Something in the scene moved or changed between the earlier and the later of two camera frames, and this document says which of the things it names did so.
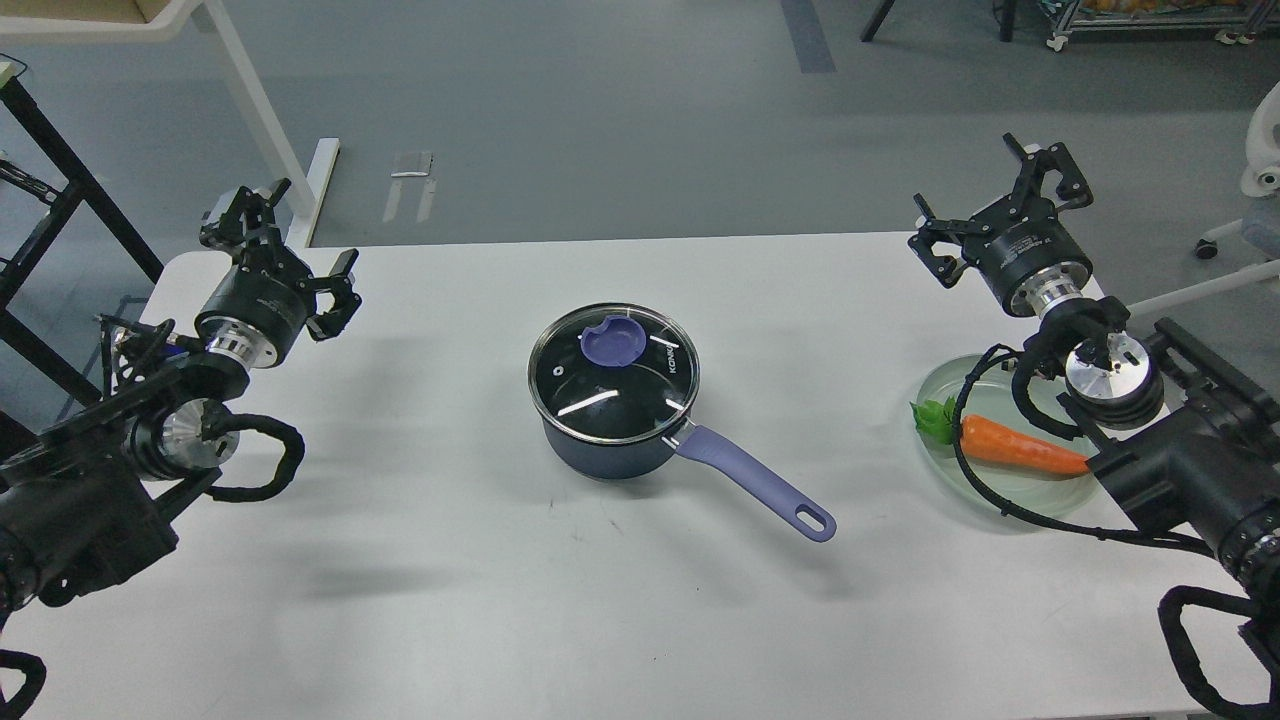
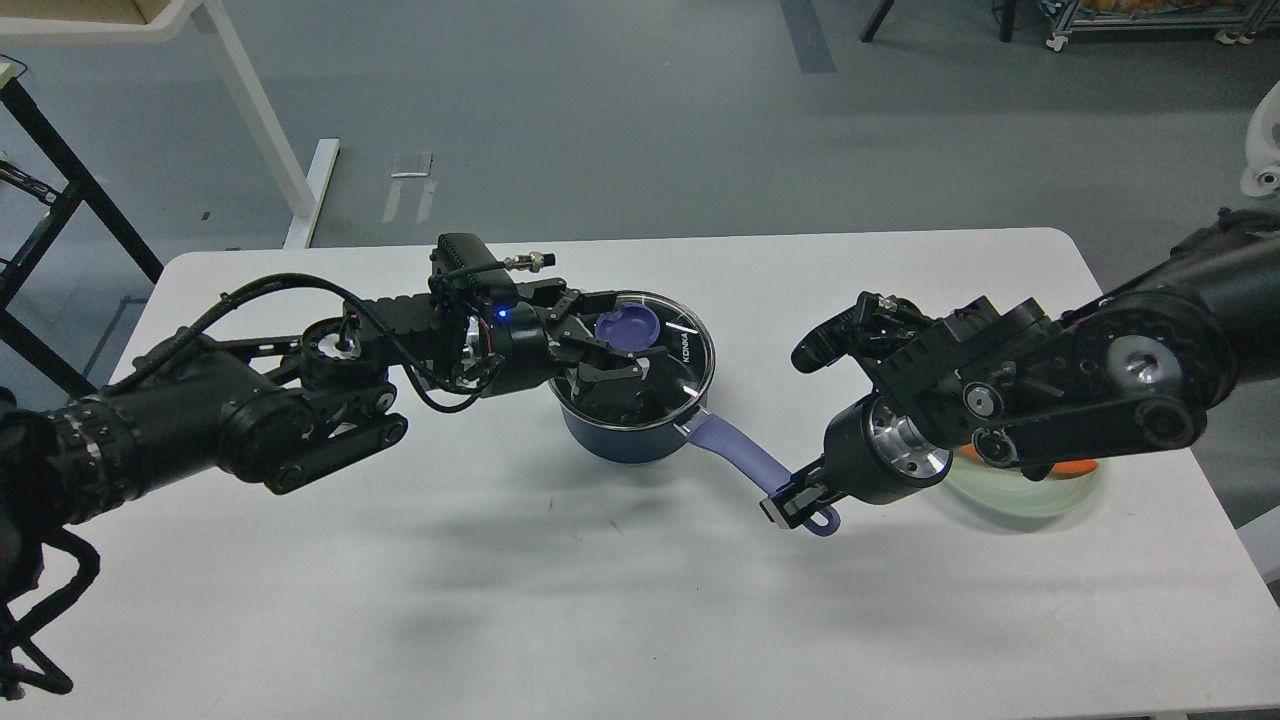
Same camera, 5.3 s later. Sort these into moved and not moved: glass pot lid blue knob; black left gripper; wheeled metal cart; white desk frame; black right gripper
Moved: glass pot lid blue knob; black right gripper; black left gripper
Not moved: white desk frame; wheeled metal cart
